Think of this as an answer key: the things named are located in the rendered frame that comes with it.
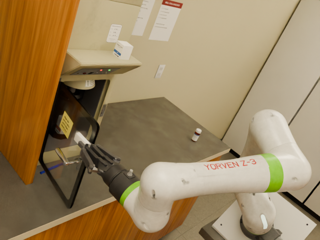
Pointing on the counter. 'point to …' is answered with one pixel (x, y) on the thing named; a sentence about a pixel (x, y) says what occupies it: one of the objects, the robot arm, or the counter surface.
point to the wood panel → (30, 75)
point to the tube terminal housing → (100, 37)
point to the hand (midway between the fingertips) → (82, 141)
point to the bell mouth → (82, 85)
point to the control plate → (95, 71)
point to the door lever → (65, 158)
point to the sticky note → (66, 125)
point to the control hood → (96, 61)
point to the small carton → (123, 50)
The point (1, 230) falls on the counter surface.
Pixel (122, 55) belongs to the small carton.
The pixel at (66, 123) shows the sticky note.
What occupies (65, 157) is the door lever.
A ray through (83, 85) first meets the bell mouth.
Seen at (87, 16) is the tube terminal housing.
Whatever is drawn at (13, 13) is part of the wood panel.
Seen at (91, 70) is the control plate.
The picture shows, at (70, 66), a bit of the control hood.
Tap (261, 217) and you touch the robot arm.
